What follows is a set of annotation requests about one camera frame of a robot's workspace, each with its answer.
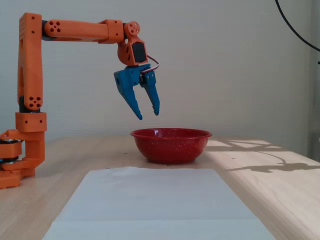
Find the white red black gripper cable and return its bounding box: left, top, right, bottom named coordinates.
left=139, top=53, right=161, bottom=77

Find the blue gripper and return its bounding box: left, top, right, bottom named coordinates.
left=113, top=63, right=161, bottom=121

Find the black hanging cable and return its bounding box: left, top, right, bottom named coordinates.
left=274, top=0, right=320, bottom=52

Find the white paper sheet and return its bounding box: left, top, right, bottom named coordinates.
left=41, top=166, right=277, bottom=240

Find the red speckled bowl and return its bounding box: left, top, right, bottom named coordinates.
left=130, top=128, right=213, bottom=165

